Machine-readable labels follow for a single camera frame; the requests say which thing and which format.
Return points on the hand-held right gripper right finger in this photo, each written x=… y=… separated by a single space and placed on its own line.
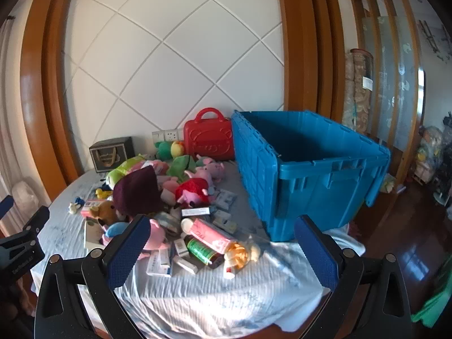
x=316 y=254

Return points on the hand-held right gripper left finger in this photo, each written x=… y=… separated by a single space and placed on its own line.
x=127 y=250

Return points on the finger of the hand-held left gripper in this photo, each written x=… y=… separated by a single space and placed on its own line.
x=5 y=206
x=37 y=219

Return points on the blue plastic storage crate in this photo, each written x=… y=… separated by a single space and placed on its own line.
x=307 y=197

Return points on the maroon knitted hat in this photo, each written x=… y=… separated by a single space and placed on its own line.
x=137 y=192

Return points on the light blue plush toy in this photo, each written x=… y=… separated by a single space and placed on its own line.
x=118 y=229

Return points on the pink round plush toy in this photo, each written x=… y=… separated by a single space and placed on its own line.
x=155 y=235

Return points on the white flat box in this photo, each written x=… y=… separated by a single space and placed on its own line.
x=92 y=235

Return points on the brown bear plush toy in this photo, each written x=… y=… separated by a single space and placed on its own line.
x=104 y=212

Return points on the pink white small box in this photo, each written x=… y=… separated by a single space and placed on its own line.
x=92 y=206

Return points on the yellow duck toy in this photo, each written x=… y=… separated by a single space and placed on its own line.
x=103 y=194

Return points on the white capped bottle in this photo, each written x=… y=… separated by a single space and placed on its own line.
x=187 y=225

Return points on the dark blue plush toy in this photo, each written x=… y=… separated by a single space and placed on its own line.
x=105 y=185

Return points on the green label brown bottle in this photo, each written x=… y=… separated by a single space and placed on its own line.
x=201 y=250

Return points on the beige cup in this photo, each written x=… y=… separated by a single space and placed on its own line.
x=169 y=189

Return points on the green caterpillar plush toy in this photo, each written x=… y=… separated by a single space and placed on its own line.
x=122 y=173

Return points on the pink printed carton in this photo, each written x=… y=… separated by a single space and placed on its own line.
x=213 y=235

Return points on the pink floral tissue packet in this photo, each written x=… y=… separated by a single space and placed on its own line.
x=155 y=166

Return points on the pink pig plush red dress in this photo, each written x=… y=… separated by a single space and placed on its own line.
x=192 y=189

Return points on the scattered white medicine boxes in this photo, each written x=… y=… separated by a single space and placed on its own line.
x=225 y=220

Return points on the white green plush toy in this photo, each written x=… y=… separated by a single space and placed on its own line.
x=387 y=183

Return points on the dark gift box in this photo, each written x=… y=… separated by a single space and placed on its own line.
x=123 y=148

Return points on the green round plush toy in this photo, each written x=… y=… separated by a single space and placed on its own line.
x=163 y=150

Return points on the white sheer curtain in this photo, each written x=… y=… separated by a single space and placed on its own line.
x=9 y=95

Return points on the yellow chick plush toy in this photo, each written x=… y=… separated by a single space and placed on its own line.
x=177 y=148

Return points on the pale pink pig plush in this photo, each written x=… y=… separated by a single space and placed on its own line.
x=214 y=167

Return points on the green cloth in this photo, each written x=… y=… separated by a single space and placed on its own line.
x=436 y=307

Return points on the red toy suitcase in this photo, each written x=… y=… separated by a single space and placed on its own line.
x=208 y=141

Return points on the pile of bags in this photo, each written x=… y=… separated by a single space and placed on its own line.
x=432 y=148

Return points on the rolled patterned carpet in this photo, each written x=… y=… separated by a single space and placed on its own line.
x=358 y=88

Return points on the wooden partition screen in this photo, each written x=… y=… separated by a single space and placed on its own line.
x=388 y=77

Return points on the white wall switch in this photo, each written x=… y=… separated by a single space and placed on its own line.
x=158 y=137

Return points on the white wall socket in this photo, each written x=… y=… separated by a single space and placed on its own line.
x=170 y=135

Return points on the wooden wall frame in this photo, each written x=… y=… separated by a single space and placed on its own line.
x=39 y=77
x=307 y=42

